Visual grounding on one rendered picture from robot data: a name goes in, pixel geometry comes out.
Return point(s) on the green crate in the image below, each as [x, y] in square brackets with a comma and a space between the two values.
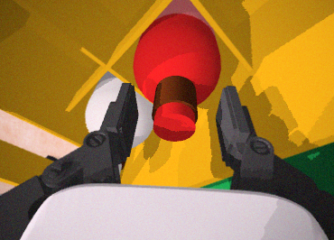
[317, 163]

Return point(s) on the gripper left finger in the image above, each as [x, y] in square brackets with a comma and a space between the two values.
[90, 163]

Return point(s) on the white bottle with brown label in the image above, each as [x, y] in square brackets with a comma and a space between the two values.
[106, 91]

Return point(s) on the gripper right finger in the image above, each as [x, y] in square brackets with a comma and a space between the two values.
[261, 170]

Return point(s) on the red bottle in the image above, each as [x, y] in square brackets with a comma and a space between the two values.
[177, 66]

